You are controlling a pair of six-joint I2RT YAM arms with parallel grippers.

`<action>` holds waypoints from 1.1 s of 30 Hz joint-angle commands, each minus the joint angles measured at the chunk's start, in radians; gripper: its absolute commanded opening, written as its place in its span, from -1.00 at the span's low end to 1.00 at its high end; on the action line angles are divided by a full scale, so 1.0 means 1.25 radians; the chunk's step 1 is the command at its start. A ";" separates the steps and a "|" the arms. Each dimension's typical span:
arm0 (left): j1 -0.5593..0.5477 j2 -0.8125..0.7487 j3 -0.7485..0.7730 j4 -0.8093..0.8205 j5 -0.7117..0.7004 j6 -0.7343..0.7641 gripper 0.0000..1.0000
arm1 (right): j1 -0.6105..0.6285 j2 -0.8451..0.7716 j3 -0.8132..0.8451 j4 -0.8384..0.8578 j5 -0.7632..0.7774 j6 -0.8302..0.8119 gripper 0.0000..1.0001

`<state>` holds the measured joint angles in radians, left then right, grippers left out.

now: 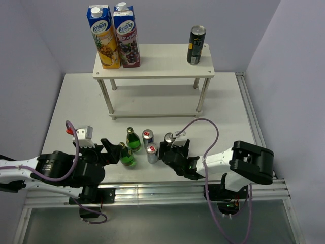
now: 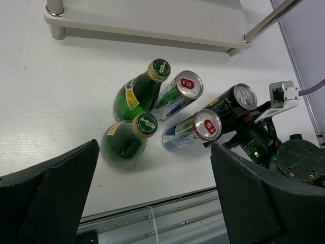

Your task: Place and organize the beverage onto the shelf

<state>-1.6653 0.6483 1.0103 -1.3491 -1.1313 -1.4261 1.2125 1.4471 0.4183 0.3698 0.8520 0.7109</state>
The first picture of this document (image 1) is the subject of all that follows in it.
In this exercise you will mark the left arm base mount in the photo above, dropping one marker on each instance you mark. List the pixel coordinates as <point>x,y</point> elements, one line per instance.
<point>91,209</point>

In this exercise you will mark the aluminium rail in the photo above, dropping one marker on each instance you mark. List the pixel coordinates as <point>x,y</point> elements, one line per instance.
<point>155,194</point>
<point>250,101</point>

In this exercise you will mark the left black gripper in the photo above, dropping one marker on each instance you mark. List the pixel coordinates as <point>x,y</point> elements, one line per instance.
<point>114,151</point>

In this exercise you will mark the aluminium front rail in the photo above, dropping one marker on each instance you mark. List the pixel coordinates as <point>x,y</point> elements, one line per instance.
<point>155,194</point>

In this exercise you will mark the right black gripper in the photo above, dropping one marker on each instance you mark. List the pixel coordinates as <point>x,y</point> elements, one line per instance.
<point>164,147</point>

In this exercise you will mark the rear silver energy can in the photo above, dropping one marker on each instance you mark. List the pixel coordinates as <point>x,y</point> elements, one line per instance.
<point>148,137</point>

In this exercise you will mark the front silver energy can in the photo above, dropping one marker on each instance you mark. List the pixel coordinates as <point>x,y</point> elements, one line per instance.
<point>152,153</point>

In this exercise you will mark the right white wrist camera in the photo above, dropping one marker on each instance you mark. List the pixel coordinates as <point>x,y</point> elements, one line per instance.
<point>179,138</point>

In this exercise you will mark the silver energy can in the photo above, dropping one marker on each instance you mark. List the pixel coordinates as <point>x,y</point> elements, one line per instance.
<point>148,137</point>
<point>152,153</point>

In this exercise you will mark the white two-tier shelf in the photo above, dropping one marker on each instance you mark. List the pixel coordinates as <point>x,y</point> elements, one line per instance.
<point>164,85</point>

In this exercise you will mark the aluminium right rail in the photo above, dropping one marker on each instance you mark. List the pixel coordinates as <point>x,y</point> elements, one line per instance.
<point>250,101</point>

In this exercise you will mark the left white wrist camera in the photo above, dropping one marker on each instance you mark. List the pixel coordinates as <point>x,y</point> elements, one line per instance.
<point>84,135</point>

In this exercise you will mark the green glass bottle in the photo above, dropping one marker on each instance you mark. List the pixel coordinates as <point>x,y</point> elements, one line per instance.
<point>126,156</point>
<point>133,140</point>

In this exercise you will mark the pineapple juice carton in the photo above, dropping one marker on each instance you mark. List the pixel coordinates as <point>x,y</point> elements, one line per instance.
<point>102,29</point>

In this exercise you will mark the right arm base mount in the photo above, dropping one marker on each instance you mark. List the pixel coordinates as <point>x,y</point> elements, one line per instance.
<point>229,203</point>

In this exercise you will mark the grape juice carton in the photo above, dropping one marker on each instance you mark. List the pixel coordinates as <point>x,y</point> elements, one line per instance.
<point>126,35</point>

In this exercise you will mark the rear green glass bottle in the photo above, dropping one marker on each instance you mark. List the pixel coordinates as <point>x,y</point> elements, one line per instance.
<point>133,140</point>

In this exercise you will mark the front green glass bottle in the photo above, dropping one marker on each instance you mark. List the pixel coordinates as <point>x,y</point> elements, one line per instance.
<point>126,156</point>

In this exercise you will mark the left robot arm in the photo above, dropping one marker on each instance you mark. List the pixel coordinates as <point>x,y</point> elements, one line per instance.
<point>47,172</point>

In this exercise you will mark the black can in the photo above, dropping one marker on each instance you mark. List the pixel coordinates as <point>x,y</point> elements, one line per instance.
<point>196,43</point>
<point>169,139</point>

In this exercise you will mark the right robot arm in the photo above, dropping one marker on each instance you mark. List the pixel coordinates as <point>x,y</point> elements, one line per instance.
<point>221,163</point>

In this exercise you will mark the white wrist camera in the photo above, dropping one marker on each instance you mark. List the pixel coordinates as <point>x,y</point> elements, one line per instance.
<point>179,138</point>
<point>84,135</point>

